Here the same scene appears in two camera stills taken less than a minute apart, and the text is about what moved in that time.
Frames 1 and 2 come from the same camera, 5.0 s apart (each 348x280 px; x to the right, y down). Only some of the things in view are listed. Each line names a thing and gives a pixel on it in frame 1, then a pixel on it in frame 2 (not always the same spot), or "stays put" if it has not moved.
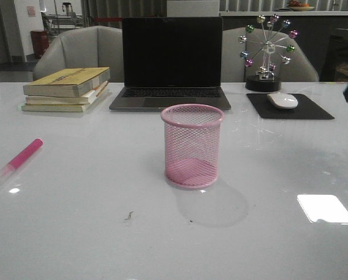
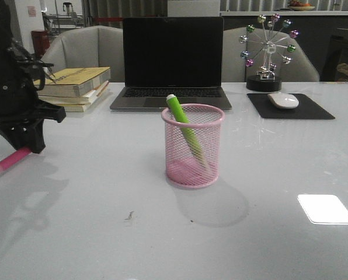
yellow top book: x=73 y=83 stays put
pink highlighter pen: x=7 y=171 → x=9 y=160
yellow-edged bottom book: x=68 y=108 stays put
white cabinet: x=192 y=8 stays put
